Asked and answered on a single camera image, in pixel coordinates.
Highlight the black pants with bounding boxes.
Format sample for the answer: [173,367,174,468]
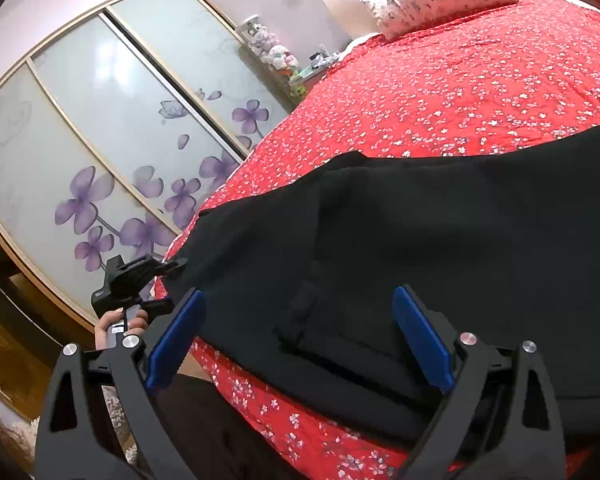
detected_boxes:
[164,126,600,445]

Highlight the person left hand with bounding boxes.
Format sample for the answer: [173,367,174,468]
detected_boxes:
[94,307,148,350]

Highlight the purple flower sliding wardrobe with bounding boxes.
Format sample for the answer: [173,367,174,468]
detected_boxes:
[0,0,292,327]

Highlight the plush toy shelf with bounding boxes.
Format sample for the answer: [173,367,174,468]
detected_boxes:
[236,15,306,103]

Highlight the red floral bedspread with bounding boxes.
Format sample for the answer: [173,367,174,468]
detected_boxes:
[151,0,600,480]

